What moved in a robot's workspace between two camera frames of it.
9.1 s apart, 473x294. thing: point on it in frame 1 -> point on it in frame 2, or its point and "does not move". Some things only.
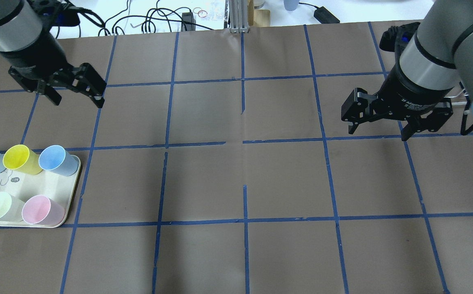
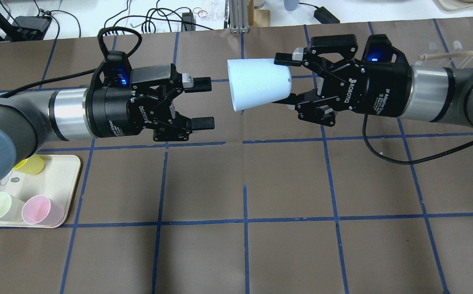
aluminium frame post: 238,15 does not move
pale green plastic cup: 2,206 does not move
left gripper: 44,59 -> 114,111
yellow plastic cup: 19,157 does not move
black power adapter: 324,16 does not move
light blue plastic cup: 56,158 -> 255,82
